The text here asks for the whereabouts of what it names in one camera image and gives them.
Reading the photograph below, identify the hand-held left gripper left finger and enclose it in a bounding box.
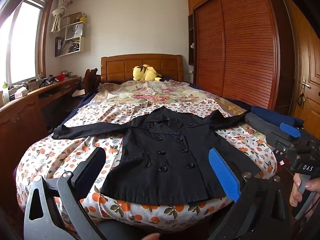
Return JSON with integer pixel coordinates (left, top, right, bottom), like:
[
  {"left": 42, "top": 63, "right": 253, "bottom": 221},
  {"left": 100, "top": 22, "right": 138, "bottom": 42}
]
[{"left": 23, "top": 147, "right": 107, "bottom": 240}]

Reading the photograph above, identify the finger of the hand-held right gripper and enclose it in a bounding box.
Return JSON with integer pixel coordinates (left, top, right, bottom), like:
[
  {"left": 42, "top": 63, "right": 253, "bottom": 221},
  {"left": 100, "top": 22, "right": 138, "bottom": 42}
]
[{"left": 265, "top": 122, "right": 303, "bottom": 145}]

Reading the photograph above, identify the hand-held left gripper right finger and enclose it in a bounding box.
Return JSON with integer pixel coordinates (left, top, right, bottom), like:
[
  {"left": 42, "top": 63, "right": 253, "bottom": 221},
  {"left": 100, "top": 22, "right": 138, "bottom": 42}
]
[{"left": 208, "top": 148, "right": 292, "bottom": 240}]

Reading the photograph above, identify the black coat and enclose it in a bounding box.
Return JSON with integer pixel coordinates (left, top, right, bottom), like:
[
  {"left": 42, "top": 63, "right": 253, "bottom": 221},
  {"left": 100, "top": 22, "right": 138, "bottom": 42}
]
[{"left": 52, "top": 106, "right": 261, "bottom": 205}]

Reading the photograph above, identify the person's right hand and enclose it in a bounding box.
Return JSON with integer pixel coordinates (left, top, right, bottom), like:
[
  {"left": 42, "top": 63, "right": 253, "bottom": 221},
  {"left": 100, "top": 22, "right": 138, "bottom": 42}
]
[{"left": 289, "top": 173, "right": 320, "bottom": 207}]

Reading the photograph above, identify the navy folded cloth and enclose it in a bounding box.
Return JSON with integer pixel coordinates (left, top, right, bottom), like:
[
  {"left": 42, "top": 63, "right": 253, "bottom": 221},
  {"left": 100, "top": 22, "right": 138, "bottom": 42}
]
[{"left": 251, "top": 106, "right": 305, "bottom": 128}]

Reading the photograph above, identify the grey folded cloth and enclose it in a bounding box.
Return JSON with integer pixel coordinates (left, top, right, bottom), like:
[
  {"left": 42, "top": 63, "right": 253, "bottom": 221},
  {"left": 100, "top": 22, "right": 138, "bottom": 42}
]
[{"left": 244, "top": 112, "right": 294, "bottom": 143}]

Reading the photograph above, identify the orange print blanket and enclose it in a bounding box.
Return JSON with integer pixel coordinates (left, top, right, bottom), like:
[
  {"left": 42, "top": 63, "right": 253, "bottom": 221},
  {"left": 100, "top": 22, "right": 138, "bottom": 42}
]
[{"left": 15, "top": 97, "right": 278, "bottom": 230}]

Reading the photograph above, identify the wooden door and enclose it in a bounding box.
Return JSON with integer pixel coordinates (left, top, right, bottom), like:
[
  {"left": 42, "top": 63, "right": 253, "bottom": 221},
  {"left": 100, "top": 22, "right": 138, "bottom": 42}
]
[{"left": 282, "top": 0, "right": 320, "bottom": 140}]

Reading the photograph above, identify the wooden desk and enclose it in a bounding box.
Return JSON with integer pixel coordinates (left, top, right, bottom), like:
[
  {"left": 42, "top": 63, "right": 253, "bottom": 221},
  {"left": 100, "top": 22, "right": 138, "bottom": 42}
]
[{"left": 0, "top": 76, "right": 83, "bottom": 155}]

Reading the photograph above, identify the wooden chair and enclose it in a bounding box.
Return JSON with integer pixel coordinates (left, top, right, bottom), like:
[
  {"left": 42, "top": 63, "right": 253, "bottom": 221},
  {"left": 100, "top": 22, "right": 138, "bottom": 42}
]
[{"left": 83, "top": 68, "right": 101, "bottom": 94}]

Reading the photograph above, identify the wooden slatted wardrobe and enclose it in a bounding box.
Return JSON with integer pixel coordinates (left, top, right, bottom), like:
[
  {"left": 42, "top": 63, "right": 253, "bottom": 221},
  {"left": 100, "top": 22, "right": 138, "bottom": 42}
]
[{"left": 187, "top": 0, "right": 295, "bottom": 115}]

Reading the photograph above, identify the floral bed sheet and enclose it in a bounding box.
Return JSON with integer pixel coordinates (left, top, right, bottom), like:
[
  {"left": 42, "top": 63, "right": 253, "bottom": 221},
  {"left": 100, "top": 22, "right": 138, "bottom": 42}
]
[{"left": 96, "top": 79, "right": 247, "bottom": 117}]

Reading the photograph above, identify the black metal device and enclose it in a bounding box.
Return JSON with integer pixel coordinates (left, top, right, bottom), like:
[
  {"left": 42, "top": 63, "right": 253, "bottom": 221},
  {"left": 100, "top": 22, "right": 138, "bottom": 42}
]
[{"left": 39, "top": 75, "right": 56, "bottom": 88}]

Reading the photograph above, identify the wooden bed headboard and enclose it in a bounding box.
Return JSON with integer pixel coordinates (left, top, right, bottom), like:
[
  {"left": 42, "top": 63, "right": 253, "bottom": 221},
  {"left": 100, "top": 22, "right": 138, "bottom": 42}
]
[{"left": 101, "top": 54, "right": 185, "bottom": 84}]

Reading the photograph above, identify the yellow plush toy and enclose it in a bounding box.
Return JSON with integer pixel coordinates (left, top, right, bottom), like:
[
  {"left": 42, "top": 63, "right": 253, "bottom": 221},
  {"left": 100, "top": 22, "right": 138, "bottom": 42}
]
[{"left": 132, "top": 64, "right": 164, "bottom": 82}]

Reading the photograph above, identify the green capped bottle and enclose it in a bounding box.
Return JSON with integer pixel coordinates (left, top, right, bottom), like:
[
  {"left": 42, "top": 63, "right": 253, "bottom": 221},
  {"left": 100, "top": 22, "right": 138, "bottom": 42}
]
[{"left": 2, "top": 82, "right": 10, "bottom": 103}]

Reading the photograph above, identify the white paper bag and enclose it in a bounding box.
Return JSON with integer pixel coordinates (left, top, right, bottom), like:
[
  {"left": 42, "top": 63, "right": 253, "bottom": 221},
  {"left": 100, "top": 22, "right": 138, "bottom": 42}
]
[{"left": 65, "top": 23, "right": 83, "bottom": 40}]

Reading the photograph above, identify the window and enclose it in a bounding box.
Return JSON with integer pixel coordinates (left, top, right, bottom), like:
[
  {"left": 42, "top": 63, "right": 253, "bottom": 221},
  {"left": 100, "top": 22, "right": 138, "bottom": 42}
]
[{"left": 0, "top": 0, "right": 54, "bottom": 85}]

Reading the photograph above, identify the tied cream curtain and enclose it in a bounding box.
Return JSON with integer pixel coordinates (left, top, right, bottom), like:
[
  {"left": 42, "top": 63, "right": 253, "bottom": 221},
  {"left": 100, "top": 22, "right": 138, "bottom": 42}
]
[{"left": 51, "top": 0, "right": 73, "bottom": 33}]

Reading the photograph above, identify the white wall shelf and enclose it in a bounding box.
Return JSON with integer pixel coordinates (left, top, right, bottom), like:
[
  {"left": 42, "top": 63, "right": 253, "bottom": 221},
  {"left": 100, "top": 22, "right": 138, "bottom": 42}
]
[{"left": 54, "top": 12, "right": 87, "bottom": 57}]

